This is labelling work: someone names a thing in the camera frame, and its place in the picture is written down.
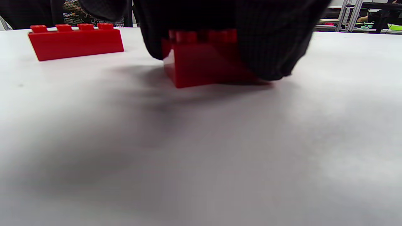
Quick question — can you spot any person's left hand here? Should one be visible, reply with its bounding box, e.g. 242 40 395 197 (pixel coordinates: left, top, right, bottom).
133 0 332 81

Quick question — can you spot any red square toy brick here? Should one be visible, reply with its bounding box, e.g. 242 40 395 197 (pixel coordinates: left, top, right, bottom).
162 29 272 89

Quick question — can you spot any red long toy brick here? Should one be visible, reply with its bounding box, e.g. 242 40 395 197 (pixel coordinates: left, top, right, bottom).
28 23 125 62

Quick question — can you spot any grey metal shelf frame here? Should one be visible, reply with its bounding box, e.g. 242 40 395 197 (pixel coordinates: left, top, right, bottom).
314 0 402 33

